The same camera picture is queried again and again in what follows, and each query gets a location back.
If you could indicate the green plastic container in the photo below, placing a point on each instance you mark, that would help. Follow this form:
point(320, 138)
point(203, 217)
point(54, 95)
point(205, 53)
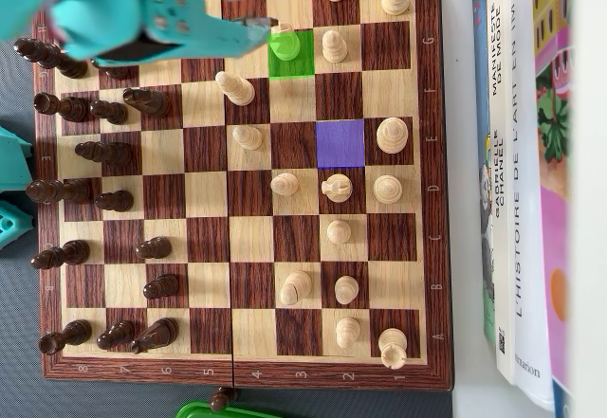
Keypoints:
point(204, 411)

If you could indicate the white Gabrielle Chanel book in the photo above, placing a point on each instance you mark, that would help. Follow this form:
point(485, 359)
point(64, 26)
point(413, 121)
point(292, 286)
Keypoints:
point(505, 257)

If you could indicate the light wooden chess queen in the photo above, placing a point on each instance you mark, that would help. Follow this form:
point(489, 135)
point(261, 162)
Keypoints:
point(387, 189)

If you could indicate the blue panda picture book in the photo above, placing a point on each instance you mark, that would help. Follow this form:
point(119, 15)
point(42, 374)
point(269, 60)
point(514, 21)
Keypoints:
point(480, 81)

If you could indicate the dark wooden chess rook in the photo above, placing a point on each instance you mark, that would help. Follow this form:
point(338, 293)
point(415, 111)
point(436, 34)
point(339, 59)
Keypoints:
point(65, 337)
point(64, 107)

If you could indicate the dark wooden chess queen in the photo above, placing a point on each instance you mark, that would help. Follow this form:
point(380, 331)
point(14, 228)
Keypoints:
point(59, 191)

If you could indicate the dark wooden chess king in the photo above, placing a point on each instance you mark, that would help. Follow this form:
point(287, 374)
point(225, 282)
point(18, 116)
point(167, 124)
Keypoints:
point(40, 53)

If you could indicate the pink colourful illustrated book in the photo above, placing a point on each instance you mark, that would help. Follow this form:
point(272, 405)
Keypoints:
point(552, 223)

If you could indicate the wooden folding chess board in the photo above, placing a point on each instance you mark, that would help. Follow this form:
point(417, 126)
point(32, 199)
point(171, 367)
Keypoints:
point(208, 242)

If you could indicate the dark wooden chess knight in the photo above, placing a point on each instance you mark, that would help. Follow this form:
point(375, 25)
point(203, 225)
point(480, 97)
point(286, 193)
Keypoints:
point(148, 102)

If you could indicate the white L'Histoire de l'art book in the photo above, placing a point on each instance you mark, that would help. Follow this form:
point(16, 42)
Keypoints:
point(531, 247)

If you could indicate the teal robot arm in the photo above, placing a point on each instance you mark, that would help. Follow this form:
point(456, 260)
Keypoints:
point(28, 1)

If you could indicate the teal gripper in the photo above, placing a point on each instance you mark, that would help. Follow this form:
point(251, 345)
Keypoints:
point(182, 15)

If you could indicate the light wooden chess knight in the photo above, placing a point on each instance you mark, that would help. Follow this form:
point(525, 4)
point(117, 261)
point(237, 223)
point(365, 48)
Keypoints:
point(336, 187)
point(284, 44)

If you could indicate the dark bishop bottom row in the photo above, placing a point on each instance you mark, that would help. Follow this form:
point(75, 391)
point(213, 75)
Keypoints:
point(155, 335)

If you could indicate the light wooden chess king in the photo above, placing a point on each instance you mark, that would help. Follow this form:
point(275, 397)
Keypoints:
point(392, 135)

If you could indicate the light wooden chess bishop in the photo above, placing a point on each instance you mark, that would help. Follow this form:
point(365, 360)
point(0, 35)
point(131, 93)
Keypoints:
point(235, 88)
point(295, 287)

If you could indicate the dark wooden chess pawn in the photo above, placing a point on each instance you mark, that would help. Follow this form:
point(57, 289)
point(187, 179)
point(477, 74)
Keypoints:
point(222, 398)
point(161, 287)
point(109, 111)
point(115, 335)
point(153, 248)
point(115, 200)
point(116, 71)

